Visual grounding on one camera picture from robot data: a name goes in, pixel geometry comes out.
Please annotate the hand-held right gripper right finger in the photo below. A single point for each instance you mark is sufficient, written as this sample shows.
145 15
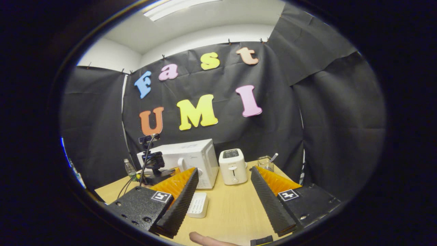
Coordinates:
269 201

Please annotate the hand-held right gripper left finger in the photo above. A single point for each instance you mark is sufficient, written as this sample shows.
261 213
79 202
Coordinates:
179 203

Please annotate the white microwave oven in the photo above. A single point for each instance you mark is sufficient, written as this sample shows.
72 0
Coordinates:
191 153

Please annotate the white rectangular dish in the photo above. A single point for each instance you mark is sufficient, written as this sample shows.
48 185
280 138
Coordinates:
198 205

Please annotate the clear plastic water bottle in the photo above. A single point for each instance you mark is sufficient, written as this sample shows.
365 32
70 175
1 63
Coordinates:
130 169

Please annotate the small clear utensil holder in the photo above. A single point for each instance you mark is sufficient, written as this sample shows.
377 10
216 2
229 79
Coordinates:
265 164

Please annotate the white toaster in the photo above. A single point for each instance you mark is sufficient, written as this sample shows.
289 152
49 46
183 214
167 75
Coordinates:
233 167

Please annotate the black backdrop cloth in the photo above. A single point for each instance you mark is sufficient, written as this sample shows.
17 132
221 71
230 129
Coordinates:
273 102

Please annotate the ceiling light panel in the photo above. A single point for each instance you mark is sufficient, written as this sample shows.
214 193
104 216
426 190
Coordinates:
177 8

